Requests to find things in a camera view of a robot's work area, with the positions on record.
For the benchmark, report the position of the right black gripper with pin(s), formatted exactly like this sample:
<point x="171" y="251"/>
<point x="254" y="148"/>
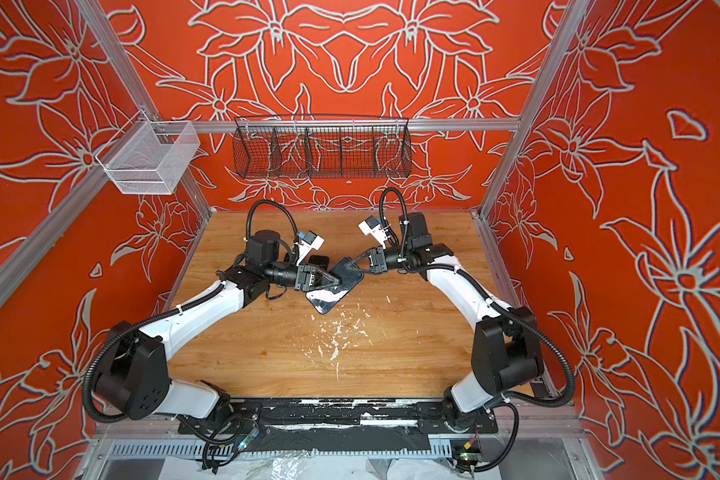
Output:
<point x="383" y="258"/>

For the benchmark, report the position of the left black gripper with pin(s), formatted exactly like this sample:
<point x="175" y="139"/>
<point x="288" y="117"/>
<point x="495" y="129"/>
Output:
<point x="305" y="279"/>

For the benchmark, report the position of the black smartphone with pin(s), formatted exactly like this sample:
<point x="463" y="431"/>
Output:
<point x="321" y="261"/>
<point x="324" y="300"/>

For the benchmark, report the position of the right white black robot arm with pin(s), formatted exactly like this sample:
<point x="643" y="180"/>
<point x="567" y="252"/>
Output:
<point x="507" y="348"/>

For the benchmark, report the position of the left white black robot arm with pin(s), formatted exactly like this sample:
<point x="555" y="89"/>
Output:
<point x="128" y="379"/>

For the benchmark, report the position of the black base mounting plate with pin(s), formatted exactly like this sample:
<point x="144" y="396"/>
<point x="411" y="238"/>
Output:
<point x="424" y="415"/>

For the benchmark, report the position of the clear plastic bin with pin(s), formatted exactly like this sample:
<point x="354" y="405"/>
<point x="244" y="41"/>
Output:
<point x="143" y="161"/>

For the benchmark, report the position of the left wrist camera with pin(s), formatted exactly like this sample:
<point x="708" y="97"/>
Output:
<point x="307" y="241"/>

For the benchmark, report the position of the black wire basket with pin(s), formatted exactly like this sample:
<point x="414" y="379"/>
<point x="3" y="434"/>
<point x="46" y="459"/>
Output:
<point x="333" y="147"/>

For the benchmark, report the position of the grey cable duct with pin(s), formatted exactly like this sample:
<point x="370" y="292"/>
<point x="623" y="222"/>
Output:
<point x="123" y="449"/>

